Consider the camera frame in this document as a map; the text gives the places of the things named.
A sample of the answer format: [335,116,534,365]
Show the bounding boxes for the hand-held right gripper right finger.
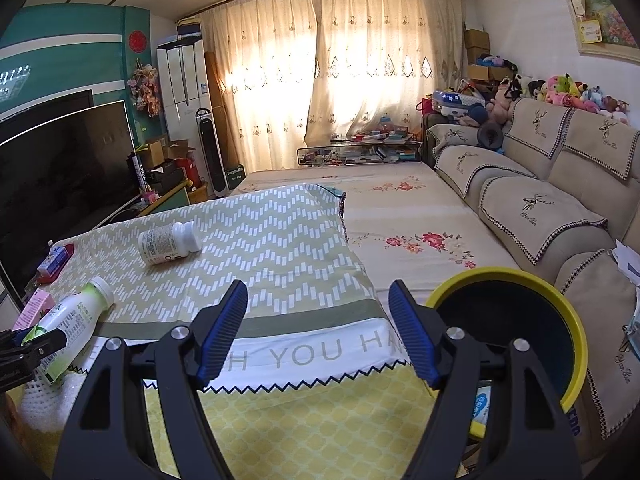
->
[388,280,583,480]

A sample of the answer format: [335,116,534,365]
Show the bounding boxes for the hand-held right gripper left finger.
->
[52,280,249,480]

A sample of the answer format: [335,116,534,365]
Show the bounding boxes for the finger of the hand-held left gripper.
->
[22,332,68,362]

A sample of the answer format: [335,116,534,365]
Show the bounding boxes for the pink carton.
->
[12,290,56,333]

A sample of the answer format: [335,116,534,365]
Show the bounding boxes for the green white drink bottle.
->
[22,276,116,386]

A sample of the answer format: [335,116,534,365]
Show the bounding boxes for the white foam net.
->
[17,372,96,433]

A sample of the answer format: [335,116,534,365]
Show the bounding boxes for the white blue-label paper cup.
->
[471,384,495,427]

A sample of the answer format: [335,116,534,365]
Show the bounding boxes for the white pill bottle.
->
[137,221,202,266]

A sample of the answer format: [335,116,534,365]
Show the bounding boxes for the yellow-rimmed dark bin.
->
[425,266,588,441]

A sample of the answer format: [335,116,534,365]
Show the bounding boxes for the blue star-print box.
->
[39,246,68,276]

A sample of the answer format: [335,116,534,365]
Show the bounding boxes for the green yellow printed blanket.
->
[0,183,481,480]

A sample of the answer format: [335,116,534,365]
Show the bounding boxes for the red flat box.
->
[37,242,76,283]

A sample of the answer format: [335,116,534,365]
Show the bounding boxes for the floral bed sheet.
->
[230,162,526,306]

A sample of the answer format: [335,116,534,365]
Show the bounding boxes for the yellow green TV cabinet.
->
[135,180,193,218]

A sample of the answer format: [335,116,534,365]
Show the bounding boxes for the large curved television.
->
[0,100,138,301]

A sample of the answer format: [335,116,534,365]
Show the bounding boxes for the black tower fan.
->
[196,107,231,197]

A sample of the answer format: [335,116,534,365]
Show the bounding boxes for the black white shuttlecock tube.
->
[129,152,150,193]

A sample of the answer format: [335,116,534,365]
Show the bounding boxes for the cluttered glass coffee table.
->
[296,132,423,168]

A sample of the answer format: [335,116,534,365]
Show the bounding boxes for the open cardboard boxes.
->
[141,135,196,168]

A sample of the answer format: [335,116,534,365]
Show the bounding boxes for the beige sofa with deer covers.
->
[425,97,640,456]

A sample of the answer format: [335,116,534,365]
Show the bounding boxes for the loose papers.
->
[612,240,640,361]

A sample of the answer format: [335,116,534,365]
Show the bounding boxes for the blue star-print bag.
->
[432,90,488,126]

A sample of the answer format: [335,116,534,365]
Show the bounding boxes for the white standing air conditioner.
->
[156,40,213,161]

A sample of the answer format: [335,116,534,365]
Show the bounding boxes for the hanging artificial flowers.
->
[127,60,162,117]

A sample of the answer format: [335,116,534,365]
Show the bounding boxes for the cream embroidered curtain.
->
[200,0,466,173]

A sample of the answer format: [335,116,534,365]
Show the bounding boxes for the row of plush toys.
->
[482,72,631,126]

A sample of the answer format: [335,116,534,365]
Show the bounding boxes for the stacked cardboard boxes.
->
[464,29,506,81]

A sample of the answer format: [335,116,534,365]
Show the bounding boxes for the crystal wall light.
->
[0,65,31,101]

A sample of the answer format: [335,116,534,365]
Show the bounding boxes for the framed wall picture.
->
[557,0,640,63]

